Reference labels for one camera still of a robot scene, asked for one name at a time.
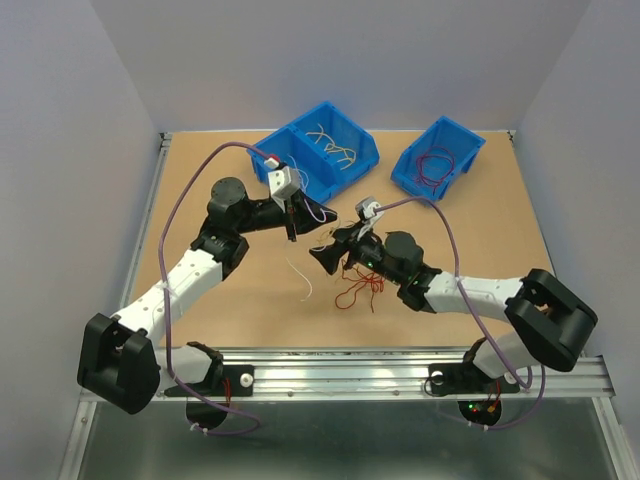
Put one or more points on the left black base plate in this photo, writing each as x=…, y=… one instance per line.
x=226, y=380

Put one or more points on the small blue bin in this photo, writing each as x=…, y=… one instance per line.
x=436, y=159

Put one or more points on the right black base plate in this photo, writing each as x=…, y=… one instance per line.
x=462, y=379

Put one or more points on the left aluminium side rail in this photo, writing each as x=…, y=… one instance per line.
x=88, y=403

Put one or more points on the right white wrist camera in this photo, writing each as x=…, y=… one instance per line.
x=369, y=211

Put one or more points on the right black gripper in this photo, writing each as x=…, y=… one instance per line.
x=329, y=257

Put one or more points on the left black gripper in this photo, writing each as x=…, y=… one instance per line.
x=302, y=218

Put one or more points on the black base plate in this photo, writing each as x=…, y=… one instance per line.
x=462, y=379
x=226, y=380

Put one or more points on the aluminium mounting rail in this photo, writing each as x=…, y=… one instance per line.
x=379, y=374

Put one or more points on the large divided blue bin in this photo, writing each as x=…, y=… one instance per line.
x=329, y=149

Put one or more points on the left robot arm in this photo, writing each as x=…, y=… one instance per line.
x=118, y=359

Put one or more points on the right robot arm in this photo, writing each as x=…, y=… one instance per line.
x=550, y=323

